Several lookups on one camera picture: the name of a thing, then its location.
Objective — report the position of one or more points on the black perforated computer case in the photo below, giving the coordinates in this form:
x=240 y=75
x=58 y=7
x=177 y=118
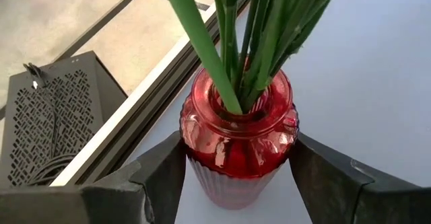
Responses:
x=74 y=116

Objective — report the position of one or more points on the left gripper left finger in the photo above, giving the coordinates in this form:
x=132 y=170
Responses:
x=101 y=204

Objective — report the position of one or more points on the red glass vase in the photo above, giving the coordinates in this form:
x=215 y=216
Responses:
x=235 y=156

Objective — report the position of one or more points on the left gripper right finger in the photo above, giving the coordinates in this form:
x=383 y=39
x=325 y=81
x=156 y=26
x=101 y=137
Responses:
x=353 y=200

